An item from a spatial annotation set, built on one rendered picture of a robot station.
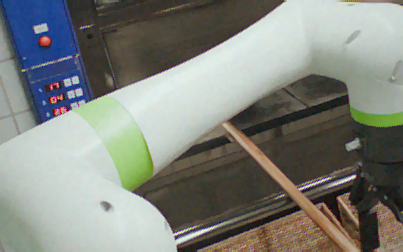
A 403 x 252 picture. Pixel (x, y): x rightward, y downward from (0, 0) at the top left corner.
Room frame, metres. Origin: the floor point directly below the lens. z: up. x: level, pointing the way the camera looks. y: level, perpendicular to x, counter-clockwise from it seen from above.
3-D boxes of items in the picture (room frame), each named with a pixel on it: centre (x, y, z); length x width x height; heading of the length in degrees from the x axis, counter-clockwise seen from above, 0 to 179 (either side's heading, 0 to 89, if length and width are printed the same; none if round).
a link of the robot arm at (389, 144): (0.71, -0.24, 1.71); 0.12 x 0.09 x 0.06; 106
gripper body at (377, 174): (0.71, -0.24, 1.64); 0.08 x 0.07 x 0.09; 16
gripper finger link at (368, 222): (0.77, -0.22, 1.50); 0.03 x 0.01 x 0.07; 106
